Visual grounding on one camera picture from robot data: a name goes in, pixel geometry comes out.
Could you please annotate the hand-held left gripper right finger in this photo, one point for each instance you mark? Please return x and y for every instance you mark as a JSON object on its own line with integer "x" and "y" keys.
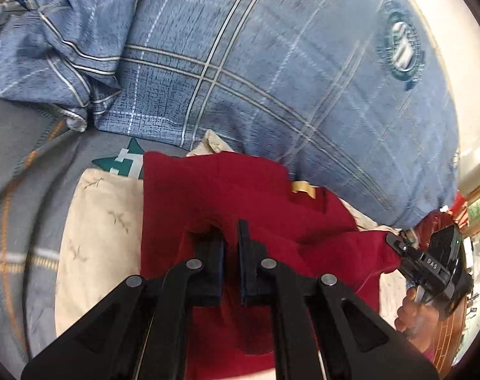
{"x": 248, "y": 271}

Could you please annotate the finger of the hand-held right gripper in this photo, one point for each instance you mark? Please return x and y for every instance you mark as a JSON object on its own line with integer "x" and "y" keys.
{"x": 402, "y": 243}

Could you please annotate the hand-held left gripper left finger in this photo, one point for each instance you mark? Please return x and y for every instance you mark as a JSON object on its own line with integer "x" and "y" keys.
{"x": 208, "y": 271}

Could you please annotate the red fleece garment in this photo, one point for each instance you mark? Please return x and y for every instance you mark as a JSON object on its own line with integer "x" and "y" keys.
{"x": 224, "y": 190}

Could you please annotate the person's right hand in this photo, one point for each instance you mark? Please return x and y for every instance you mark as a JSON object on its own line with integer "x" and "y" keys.
{"x": 418, "y": 324}

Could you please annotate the wooden furniture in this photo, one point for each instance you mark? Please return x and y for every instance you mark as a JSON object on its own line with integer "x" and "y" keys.
{"x": 453, "y": 336}

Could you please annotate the grey plaid bed sheet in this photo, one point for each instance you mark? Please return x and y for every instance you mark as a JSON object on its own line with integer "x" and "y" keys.
{"x": 26, "y": 190}

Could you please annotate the blue plaid quilt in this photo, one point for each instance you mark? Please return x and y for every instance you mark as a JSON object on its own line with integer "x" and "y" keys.
{"x": 263, "y": 67}

